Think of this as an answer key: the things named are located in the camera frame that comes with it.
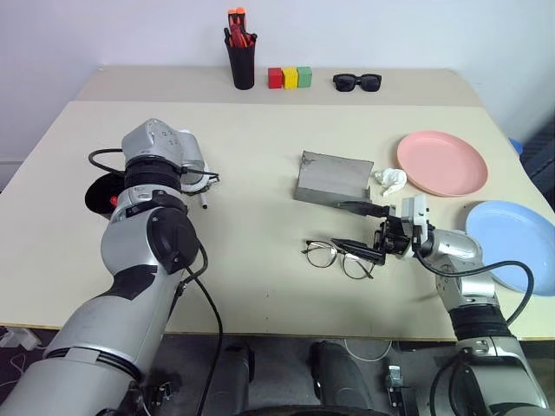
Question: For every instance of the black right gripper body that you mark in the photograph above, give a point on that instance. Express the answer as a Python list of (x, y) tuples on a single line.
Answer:
[(393, 237)]

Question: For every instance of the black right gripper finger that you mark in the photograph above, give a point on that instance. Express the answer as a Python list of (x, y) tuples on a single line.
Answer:
[(360, 250), (362, 209)]

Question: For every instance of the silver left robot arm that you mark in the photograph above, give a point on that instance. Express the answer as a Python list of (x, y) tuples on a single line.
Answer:
[(130, 338)]

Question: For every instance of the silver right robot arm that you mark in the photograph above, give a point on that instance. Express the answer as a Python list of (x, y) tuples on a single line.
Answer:
[(457, 248)]

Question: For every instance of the grey glasses case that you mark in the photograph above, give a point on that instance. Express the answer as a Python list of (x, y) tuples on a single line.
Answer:
[(331, 180)]

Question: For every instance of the short black cup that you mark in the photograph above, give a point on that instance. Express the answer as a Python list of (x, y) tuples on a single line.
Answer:
[(100, 195)]

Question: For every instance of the white marker black tip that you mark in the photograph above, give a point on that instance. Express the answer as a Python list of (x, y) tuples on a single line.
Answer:
[(202, 201)]

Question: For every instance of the thin framed clear eyeglasses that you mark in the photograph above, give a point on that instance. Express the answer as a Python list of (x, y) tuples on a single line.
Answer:
[(321, 255)]

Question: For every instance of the crumpled white tissue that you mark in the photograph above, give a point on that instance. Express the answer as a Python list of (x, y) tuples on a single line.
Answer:
[(392, 178)]

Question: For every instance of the pink plate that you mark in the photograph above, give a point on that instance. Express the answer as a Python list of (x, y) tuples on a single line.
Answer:
[(440, 162)]

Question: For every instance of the tall black pen holder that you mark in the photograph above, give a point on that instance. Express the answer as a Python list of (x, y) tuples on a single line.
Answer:
[(242, 65)]

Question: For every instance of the red cube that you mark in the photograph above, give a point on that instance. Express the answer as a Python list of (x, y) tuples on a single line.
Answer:
[(275, 78)]

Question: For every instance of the blue plate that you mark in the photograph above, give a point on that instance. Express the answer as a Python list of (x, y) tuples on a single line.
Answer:
[(516, 242)]

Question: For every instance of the dark rounded shape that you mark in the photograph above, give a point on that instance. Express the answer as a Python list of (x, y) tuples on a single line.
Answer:
[(338, 372)]

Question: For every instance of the yellow cube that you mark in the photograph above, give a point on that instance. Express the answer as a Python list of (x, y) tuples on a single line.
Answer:
[(290, 78)]

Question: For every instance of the black sunglasses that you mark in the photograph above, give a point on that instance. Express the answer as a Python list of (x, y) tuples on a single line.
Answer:
[(357, 81)]

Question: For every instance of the black metal clamp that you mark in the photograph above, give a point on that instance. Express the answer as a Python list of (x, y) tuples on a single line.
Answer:
[(395, 381)]

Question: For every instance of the green cube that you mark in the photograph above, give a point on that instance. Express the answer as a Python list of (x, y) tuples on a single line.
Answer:
[(304, 76)]

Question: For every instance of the blue round object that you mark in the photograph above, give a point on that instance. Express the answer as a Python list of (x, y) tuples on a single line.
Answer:
[(517, 145)]

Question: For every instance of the tall orange marker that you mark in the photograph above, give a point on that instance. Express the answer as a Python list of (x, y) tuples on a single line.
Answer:
[(236, 17)]

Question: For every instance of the white power strip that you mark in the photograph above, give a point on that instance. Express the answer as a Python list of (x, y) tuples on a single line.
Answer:
[(19, 338)]

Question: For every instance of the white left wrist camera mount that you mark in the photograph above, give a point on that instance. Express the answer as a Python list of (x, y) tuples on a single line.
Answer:
[(197, 185)]

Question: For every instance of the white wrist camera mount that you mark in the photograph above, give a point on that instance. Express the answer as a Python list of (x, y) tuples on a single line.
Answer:
[(197, 185), (417, 213)]

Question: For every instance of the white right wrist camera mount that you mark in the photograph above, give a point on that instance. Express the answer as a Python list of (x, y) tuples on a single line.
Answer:
[(417, 213)]

